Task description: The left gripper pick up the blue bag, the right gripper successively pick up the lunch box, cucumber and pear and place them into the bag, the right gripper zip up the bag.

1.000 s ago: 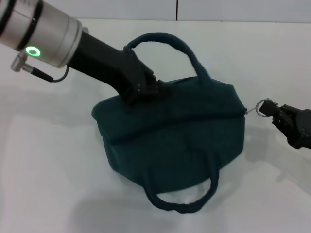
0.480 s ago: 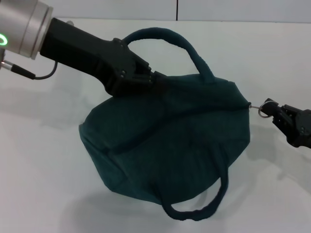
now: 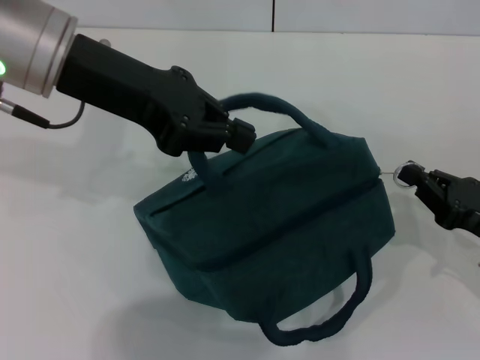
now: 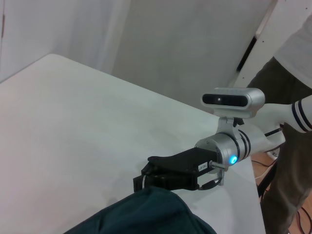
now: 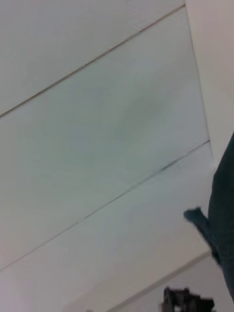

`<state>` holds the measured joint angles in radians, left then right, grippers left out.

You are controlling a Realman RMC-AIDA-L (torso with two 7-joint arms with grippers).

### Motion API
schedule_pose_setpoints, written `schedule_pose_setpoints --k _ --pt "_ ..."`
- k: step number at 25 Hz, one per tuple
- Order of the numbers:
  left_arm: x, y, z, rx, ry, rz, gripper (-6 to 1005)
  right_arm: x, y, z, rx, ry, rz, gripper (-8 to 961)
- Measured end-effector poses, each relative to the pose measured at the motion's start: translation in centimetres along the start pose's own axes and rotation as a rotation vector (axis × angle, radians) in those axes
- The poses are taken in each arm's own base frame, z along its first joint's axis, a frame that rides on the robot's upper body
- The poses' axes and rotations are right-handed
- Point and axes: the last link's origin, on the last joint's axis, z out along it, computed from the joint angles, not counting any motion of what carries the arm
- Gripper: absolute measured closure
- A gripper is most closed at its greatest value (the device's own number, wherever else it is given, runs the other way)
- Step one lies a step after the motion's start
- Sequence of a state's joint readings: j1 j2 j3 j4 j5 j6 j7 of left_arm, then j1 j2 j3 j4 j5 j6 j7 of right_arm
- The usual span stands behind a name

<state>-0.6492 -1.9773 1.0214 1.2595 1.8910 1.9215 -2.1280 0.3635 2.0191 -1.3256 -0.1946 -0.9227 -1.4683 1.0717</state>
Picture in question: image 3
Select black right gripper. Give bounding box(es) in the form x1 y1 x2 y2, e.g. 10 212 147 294
397 164 480 237

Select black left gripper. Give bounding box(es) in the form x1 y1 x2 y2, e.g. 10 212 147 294
55 33 258 157

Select teal fabric lunch bag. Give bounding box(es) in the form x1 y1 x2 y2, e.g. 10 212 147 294
133 91 423 337

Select dark left gripper cable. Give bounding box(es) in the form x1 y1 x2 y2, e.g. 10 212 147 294
13 99 86 131

